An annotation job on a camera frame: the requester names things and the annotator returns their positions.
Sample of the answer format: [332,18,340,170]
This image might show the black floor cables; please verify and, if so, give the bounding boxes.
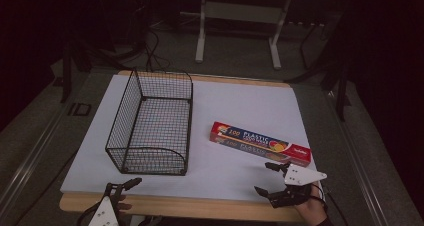
[143,27,172,74]

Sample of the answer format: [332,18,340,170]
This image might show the person's right hand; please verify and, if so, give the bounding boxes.
[294,185,330,226]

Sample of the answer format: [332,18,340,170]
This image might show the black wire basket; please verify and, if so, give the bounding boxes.
[104,68,194,177]

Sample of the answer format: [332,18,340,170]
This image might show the person's left hand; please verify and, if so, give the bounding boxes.
[112,193,133,213]

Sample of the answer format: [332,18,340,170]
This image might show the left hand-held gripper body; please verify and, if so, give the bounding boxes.
[87,183,126,226]

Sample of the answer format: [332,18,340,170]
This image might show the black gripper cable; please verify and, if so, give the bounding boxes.
[76,202,101,226]
[309,183,349,226]

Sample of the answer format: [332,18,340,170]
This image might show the white metal table frame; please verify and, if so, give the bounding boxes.
[194,0,295,71]

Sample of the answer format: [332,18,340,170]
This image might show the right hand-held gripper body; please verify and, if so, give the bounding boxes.
[268,163,328,209]

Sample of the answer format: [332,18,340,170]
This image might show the red plastic wrap box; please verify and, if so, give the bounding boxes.
[209,120,313,168]

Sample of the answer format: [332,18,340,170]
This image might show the white paper sheet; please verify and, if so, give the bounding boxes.
[59,73,326,204]

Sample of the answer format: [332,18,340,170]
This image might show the metal floor rail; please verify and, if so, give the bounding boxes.
[0,95,79,217]
[323,88,392,226]

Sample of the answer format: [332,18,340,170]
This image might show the black floor bracket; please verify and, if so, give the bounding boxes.
[67,102,92,117]

